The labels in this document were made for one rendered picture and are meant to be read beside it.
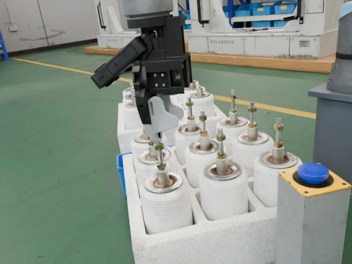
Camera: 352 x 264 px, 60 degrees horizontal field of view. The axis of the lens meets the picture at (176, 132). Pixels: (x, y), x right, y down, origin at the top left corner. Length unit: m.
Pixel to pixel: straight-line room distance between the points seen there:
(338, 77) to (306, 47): 1.71
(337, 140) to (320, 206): 0.53
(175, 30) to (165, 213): 0.32
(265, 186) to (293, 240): 0.17
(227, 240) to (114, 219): 0.44
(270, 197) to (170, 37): 0.36
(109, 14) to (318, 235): 4.81
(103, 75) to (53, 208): 0.66
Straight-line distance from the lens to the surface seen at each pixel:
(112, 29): 5.09
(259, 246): 0.65
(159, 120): 0.51
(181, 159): 0.82
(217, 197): 0.59
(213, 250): 0.62
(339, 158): 1.00
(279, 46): 2.75
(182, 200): 0.58
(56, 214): 1.06
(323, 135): 0.99
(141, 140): 0.79
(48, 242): 0.96
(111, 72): 0.51
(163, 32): 0.48
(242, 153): 0.73
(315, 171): 0.47
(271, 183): 0.63
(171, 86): 0.48
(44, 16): 7.05
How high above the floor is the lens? 0.56
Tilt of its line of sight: 22 degrees down
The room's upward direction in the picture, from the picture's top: 6 degrees counter-clockwise
